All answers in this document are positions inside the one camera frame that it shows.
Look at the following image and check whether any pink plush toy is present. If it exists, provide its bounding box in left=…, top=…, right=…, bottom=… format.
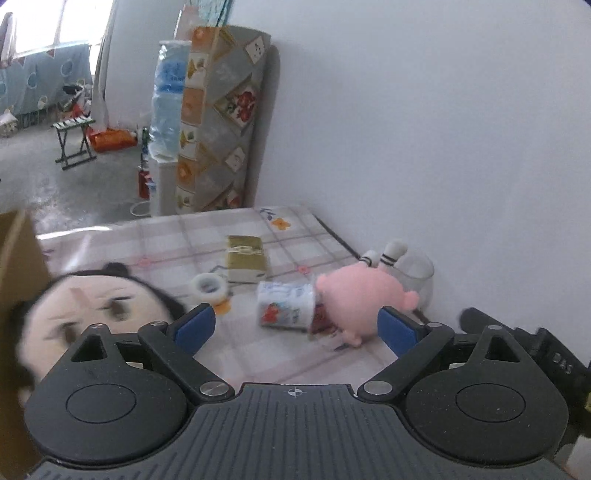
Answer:
left=315, top=239, right=422, bottom=348

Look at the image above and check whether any grey flower-tile folded mattress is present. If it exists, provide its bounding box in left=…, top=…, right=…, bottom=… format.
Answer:
left=174, top=25, right=273, bottom=213

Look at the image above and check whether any clear tape roll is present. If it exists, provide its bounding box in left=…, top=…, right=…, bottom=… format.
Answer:
left=191, top=273, right=228, bottom=305

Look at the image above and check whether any orange bag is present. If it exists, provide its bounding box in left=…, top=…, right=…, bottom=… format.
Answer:
left=88, top=129, right=138, bottom=153

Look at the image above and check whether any white printed packet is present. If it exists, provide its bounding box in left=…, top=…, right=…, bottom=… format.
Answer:
left=256, top=281, right=319, bottom=330

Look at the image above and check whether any big-headed black-haired plush doll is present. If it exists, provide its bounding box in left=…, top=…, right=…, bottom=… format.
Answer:
left=9, top=262, right=185, bottom=402

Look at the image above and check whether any gold box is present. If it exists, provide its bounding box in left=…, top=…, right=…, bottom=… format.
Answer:
left=225, top=235, right=271, bottom=283

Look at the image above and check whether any checkered tablecloth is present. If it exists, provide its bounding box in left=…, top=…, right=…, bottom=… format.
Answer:
left=36, top=205, right=462, bottom=384

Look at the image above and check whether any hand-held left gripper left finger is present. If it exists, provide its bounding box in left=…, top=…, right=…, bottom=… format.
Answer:
left=69, top=302, right=234, bottom=401

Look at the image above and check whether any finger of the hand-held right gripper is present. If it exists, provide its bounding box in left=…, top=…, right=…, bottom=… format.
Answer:
left=459, top=308, right=488, bottom=334

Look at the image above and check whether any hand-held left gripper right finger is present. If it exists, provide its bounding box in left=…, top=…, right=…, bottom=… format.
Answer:
left=358, top=305, right=525, bottom=402

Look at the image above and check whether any clear glass cup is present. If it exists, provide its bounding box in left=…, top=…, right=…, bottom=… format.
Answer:
left=394, top=251, right=435, bottom=310

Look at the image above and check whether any red tricycle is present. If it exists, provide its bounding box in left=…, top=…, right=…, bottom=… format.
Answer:
left=60, top=83, right=93, bottom=118

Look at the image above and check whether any white curtain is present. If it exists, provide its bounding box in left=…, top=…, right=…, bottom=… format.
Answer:
left=92, top=0, right=125, bottom=130

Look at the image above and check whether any white water dispenser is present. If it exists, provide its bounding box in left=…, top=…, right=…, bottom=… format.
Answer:
left=148, top=154, right=178, bottom=217

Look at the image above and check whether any plastic-wrapped blue water jug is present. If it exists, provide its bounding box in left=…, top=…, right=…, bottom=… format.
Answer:
left=148, top=39, right=192, bottom=162

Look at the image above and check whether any brown cardboard box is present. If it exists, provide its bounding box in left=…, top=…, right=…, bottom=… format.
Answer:
left=0, top=210, right=54, bottom=480

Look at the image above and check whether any blue floral mattress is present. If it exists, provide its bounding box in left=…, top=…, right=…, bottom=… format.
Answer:
left=173, top=0, right=232, bottom=40

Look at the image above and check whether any blue circle-print cloth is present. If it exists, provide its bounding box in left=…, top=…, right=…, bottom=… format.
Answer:
left=0, top=41, right=93, bottom=127

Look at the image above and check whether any folding stool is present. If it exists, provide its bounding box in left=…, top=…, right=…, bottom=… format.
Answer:
left=52, top=116, right=98, bottom=171

